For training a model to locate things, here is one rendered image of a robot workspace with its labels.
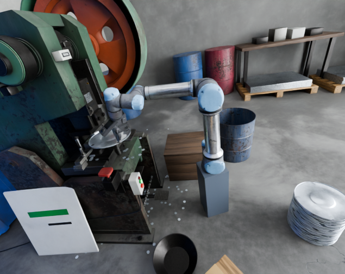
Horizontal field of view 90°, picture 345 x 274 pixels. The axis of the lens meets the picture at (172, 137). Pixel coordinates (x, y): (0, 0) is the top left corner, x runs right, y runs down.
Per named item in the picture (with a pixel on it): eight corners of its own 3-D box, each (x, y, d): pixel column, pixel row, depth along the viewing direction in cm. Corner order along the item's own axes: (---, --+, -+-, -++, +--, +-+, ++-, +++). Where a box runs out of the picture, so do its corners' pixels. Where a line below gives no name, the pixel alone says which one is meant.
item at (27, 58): (57, 84, 83) (31, 30, 72) (40, 92, 74) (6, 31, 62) (19, 90, 87) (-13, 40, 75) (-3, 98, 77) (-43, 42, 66)
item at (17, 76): (100, 58, 125) (92, 30, 116) (27, 85, 69) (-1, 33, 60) (79, 61, 127) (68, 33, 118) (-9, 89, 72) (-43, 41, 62)
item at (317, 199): (288, 180, 126) (288, 180, 125) (337, 184, 117) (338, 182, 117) (303, 217, 102) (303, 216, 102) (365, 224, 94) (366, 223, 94)
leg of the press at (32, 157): (155, 229, 140) (120, 135, 93) (152, 244, 130) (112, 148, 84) (56, 229, 155) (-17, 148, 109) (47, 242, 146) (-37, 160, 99)
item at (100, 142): (119, 122, 138) (119, 122, 137) (138, 132, 118) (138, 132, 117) (83, 139, 123) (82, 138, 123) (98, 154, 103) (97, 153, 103)
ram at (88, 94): (109, 117, 121) (92, 73, 106) (99, 128, 108) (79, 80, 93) (87, 119, 124) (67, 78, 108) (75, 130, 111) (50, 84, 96)
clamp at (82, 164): (96, 153, 119) (89, 141, 113) (83, 170, 105) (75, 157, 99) (88, 154, 120) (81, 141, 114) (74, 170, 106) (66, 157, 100)
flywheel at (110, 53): (158, 24, 127) (61, -42, 113) (152, 24, 110) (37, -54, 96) (123, 103, 164) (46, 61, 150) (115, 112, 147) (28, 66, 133)
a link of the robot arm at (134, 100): (145, 91, 93) (125, 89, 93) (140, 98, 83) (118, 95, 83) (145, 104, 97) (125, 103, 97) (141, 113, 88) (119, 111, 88)
